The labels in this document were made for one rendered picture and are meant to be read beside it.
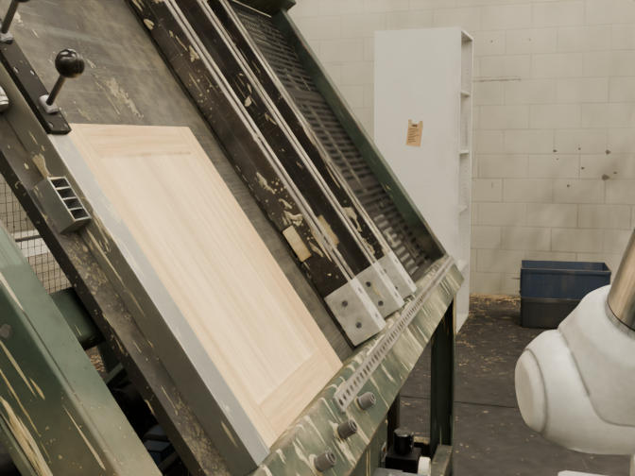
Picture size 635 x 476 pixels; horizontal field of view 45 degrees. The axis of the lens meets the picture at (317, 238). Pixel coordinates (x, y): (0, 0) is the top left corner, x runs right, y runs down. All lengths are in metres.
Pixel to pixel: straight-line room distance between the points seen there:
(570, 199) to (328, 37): 2.48
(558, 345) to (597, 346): 0.06
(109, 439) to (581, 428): 0.54
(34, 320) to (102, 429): 0.13
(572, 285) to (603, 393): 4.61
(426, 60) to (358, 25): 1.71
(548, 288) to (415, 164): 1.28
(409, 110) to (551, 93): 1.65
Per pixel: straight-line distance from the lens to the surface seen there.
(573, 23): 6.56
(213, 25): 1.99
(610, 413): 0.97
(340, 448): 1.26
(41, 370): 0.85
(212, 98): 1.72
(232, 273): 1.34
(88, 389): 0.85
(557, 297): 5.57
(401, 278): 2.05
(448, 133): 5.17
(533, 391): 0.98
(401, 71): 5.25
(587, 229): 6.54
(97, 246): 1.08
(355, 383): 1.43
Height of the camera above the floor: 1.33
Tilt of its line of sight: 7 degrees down
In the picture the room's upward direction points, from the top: straight up
